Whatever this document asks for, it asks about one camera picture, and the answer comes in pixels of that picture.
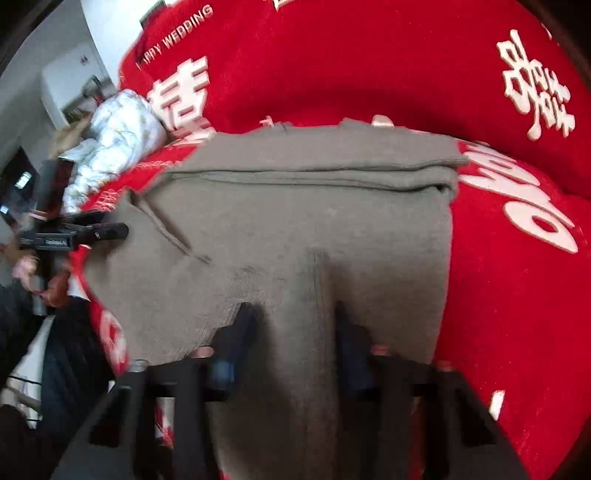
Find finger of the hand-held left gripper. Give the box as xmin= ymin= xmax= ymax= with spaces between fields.
xmin=69 ymin=222 xmax=130 ymax=245

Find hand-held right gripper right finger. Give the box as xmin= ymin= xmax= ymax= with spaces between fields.
xmin=332 ymin=300 xmax=529 ymax=480

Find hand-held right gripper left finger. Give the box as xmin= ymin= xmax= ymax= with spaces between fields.
xmin=55 ymin=302 xmax=260 ymax=480

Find grey knit sweater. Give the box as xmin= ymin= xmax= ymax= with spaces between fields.
xmin=84 ymin=117 xmax=471 ymax=480

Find person's left forearm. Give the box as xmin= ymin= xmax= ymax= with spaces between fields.
xmin=0 ymin=281 xmax=48 ymax=386

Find person's left hand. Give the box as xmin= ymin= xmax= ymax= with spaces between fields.
xmin=10 ymin=251 xmax=71 ymax=309

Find pale floral quilt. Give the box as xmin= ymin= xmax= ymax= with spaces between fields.
xmin=61 ymin=90 xmax=168 ymax=214

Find person's dark pants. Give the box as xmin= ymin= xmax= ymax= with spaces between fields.
xmin=28 ymin=300 xmax=118 ymax=444

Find red printed blanket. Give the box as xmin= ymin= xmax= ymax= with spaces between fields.
xmin=69 ymin=0 xmax=591 ymax=480

